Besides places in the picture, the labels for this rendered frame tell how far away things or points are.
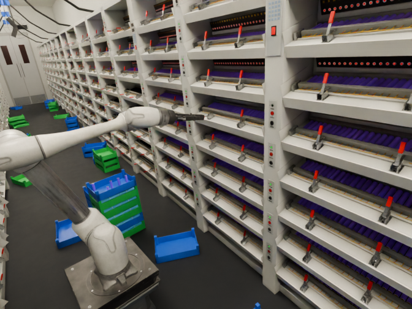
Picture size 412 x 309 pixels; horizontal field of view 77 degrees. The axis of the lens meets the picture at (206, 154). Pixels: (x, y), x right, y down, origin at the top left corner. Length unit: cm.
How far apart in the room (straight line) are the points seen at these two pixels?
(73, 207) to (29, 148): 43
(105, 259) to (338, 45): 130
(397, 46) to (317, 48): 24
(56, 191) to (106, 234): 31
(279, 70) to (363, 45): 31
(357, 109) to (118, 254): 119
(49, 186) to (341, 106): 126
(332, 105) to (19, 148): 114
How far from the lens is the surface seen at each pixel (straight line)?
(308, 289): 154
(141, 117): 129
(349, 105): 97
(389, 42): 92
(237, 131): 136
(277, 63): 111
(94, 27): 362
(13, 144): 120
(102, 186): 215
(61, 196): 144
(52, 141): 120
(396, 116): 93
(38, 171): 138
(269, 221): 140
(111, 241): 138
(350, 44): 96
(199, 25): 169
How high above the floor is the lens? 133
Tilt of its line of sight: 23 degrees down
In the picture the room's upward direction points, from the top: 5 degrees counter-clockwise
